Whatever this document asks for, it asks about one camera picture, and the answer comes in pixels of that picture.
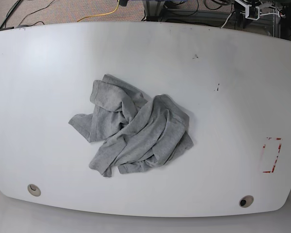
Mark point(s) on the aluminium frame rail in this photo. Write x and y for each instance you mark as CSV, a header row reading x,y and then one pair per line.
x,y
216,13

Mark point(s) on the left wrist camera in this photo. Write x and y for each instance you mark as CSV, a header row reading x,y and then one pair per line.
x,y
252,13

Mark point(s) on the red tape rectangle marking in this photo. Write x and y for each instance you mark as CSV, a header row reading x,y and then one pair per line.
x,y
270,154

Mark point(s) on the grey t-shirt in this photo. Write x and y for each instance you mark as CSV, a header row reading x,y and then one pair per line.
x,y
137,134

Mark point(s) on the table cable grommet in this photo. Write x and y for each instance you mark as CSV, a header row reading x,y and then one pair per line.
x,y
246,201
34,190

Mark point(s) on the right table cable grommet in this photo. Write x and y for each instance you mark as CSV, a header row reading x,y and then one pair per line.
x,y
246,201

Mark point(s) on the left table cable grommet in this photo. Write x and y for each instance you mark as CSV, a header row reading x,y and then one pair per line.
x,y
34,190

